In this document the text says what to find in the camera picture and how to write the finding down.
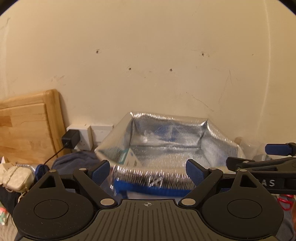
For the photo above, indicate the dark cloth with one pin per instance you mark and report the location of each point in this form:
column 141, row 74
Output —
column 8, row 197

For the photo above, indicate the wooden headboard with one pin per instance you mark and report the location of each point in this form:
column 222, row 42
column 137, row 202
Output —
column 23, row 127

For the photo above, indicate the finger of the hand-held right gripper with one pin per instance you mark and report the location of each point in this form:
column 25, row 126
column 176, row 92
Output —
column 238, row 162
column 278, row 149

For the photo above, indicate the white wall socket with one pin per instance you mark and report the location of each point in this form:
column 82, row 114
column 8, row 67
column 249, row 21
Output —
column 85, row 139

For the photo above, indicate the black power adapter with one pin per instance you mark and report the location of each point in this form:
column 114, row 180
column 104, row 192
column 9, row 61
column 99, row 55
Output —
column 70, row 138

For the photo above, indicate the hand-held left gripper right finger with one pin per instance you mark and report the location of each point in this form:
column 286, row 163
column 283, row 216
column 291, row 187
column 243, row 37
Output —
column 194, row 172

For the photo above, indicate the silver foil insulated bag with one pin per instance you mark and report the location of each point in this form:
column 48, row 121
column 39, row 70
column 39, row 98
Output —
column 166, row 143

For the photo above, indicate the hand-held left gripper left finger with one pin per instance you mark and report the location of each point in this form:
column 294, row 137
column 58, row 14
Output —
column 101, row 172

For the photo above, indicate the white teal cardboard box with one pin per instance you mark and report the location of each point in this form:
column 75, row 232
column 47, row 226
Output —
column 131, row 158

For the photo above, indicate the white wall switch plate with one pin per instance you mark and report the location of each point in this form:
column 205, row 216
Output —
column 101, row 133

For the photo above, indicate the patterned light cloth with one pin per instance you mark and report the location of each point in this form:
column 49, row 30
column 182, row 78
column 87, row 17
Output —
column 4, row 214

